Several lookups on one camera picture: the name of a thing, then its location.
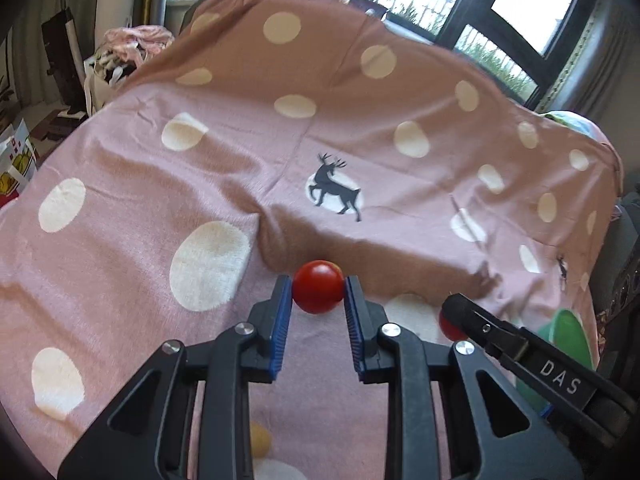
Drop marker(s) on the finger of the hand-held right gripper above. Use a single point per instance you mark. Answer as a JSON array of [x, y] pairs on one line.
[[480, 327]]

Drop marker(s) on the grey curtain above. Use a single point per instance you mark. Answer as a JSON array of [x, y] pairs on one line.
[[30, 60], [590, 50]]

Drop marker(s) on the printed white paper bag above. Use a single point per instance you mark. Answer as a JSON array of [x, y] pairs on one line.
[[15, 165]]

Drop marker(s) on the black-framed window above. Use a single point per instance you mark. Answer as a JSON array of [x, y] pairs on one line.
[[470, 10]]

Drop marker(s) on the black upright appliance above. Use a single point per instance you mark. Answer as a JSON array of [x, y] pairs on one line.
[[65, 60]]

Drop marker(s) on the pink clothes pile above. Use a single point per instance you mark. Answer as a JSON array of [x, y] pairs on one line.
[[140, 42]]

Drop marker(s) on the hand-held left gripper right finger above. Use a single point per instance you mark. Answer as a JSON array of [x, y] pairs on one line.
[[355, 330]]

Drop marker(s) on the red cherry tomato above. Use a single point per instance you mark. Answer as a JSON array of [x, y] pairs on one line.
[[318, 287], [447, 331]]

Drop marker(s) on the small yellow round fruit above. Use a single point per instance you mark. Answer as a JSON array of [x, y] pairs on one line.
[[261, 442]]

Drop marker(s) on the pink polka-dot deer blanket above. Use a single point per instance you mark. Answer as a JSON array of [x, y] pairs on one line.
[[200, 160]]

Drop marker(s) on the pastel clothes pile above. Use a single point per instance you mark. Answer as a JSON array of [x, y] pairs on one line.
[[575, 122]]

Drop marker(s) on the white panel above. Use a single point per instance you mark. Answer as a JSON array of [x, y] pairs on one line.
[[117, 5]]

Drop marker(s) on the green plastic bowl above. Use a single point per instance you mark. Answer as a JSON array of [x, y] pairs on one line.
[[570, 345]]

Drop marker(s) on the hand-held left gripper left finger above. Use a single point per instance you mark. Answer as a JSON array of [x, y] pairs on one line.
[[281, 330]]

